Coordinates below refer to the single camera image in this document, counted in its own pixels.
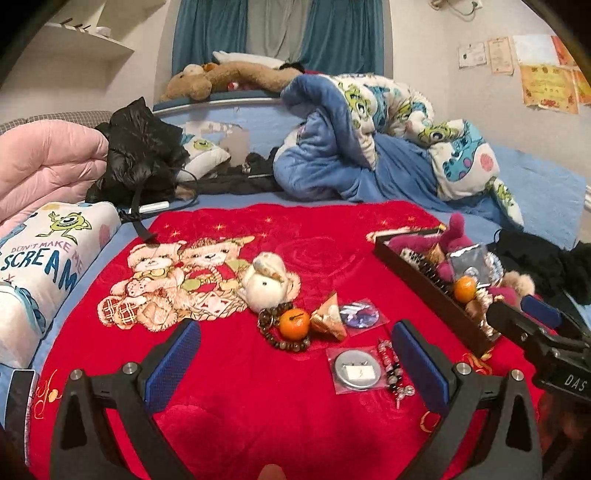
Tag blue monster print comforter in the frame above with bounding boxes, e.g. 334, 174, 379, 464
272, 74, 525, 229

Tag small monster print pillow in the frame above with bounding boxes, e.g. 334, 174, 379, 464
178, 134, 232, 178

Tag dark bead bracelet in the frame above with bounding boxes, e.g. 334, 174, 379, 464
399, 248, 451, 291

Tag silver round badge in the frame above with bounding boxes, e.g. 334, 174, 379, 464
325, 345, 386, 396

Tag yellow wall certificate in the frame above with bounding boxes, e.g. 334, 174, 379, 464
573, 69, 591, 106

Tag beige fur pompom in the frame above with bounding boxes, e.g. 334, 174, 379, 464
501, 270, 536, 296

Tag grey curtain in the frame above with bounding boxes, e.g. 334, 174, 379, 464
247, 0, 315, 63

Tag magenta plush toy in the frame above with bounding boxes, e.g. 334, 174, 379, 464
388, 212, 478, 282

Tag white plush toy on sill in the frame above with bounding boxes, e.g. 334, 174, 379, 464
212, 50, 287, 70

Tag black strap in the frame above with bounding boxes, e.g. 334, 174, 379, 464
117, 205, 160, 244

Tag yellow red bordered certificate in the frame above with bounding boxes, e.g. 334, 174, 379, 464
521, 64, 579, 115

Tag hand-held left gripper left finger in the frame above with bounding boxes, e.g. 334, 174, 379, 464
50, 318, 202, 480

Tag black clothes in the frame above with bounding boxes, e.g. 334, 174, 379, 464
185, 152, 284, 197

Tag brown bead bracelet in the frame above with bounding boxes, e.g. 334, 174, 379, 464
257, 302, 312, 354

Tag red bear print blanket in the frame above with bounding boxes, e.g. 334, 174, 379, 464
28, 200, 561, 480

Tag teal curtain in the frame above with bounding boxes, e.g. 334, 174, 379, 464
300, 0, 385, 77
172, 0, 250, 77

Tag black flat object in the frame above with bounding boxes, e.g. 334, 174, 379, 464
7, 369, 40, 457

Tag pink and black bead bracelet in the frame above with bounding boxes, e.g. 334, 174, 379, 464
376, 339, 416, 409

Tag pink quilt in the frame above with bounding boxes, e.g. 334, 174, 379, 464
0, 122, 112, 232

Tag tangerine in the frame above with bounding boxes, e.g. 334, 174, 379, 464
453, 275, 477, 304
278, 308, 311, 341

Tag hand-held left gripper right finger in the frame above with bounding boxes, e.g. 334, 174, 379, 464
392, 320, 543, 480

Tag white monster print pillow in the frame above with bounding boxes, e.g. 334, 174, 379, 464
0, 200, 122, 370

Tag pale wall certificate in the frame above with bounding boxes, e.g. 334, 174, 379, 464
512, 34, 557, 65

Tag grey checked cloth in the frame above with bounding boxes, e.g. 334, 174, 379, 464
0, 110, 114, 134

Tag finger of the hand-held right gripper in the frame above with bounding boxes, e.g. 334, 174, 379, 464
486, 301, 561, 358
521, 294, 591, 344

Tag white wall shelf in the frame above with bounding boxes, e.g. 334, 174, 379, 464
28, 0, 167, 63

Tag white wall certificate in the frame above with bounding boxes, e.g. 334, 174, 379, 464
458, 42, 488, 69

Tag dark brown box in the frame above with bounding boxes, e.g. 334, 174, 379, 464
373, 228, 502, 356

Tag black garment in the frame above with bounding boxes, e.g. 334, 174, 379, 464
489, 228, 591, 305

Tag silver foil packet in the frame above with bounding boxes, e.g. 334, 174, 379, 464
449, 244, 490, 284

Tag beige wall certificate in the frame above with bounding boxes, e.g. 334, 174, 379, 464
488, 37, 515, 75

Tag white plush toy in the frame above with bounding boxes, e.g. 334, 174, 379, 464
212, 50, 287, 70
238, 251, 301, 315

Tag blue printed headboard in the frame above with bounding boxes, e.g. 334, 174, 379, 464
152, 95, 315, 162

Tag orange wall certificate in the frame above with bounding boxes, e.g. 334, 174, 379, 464
551, 36, 578, 68

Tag black puffer jacket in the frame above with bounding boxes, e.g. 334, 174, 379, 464
85, 97, 199, 206

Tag blue round badge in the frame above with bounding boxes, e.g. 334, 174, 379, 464
339, 299, 380, 329

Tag brown plush bear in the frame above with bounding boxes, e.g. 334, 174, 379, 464
159, 60, 305, 103

